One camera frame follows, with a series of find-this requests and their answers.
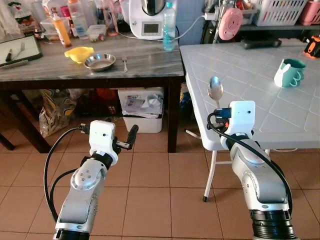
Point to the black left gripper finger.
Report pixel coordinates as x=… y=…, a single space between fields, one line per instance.
x=133 y=136
x=108 y=120

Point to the silver metal spoon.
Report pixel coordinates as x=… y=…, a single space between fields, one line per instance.
x=215 y=90

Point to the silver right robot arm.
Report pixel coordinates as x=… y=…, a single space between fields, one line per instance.
x=260 y=185

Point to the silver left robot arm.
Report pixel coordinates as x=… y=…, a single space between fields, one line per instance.
x=82 y=200

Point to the white plastic storage box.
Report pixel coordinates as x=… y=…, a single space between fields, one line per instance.
x=140 y=107

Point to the dark wooden table grey top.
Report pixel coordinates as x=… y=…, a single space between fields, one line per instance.
x=100 y=82

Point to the white plastic folding table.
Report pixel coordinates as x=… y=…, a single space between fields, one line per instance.
x=260 y=100

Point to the printed foil bag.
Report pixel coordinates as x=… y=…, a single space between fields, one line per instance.
x=55 y=115

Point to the silver metal fork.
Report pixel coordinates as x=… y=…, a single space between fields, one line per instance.
x=19 y=50
x=124 y=64

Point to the stainless steel plate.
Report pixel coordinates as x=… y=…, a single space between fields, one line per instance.
x=100 y=62

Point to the yellow plastic bowl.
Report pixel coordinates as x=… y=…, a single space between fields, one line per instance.
x=79 y=54

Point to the small glass container grey lid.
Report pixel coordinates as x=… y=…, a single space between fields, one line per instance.
x=96 y=33

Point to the teal and white mug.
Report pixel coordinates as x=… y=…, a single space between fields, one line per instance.
x=292 y=75

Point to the pink round device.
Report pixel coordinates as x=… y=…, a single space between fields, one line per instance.
x=231 y=24

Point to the orange sauce squeeze bottle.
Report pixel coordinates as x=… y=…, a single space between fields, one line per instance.
x=62 y=32

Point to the clear water bottle teal cap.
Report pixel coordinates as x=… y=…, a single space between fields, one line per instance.
x=169 y=32

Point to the pink drinking bottle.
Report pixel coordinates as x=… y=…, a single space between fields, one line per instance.
x=111 y=20

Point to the white kitchen cooking machine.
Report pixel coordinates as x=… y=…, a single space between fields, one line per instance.
x=132 y=22

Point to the clear bottle orange cap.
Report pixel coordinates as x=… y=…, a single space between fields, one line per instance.
x=79 y=22

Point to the white plug adapter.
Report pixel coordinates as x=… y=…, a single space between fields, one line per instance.
x=209 y=16

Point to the white tray dark rim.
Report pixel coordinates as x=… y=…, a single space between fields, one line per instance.
x=30 y=50

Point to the dark metal shelf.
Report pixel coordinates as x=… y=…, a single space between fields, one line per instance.
x=280 y=29

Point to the clear plastic tub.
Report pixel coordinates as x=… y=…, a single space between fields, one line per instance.
x=46 y=27

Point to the orange and black device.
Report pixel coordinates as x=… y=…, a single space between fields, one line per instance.
x=313 y=47

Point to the white plastic basket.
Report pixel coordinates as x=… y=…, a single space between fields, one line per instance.
x=280 y=12

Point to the printed snack bag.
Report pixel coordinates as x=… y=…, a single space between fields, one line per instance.
x=25 y=22

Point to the pink plastic basket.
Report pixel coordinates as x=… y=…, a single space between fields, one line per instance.
x=311 y=12

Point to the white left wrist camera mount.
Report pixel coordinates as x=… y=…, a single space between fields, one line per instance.
x=102 y=137

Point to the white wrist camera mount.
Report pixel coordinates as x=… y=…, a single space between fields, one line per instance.
x=102 y=137
x=242 y=117

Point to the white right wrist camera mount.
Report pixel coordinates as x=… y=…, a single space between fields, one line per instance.
x=242 y=117

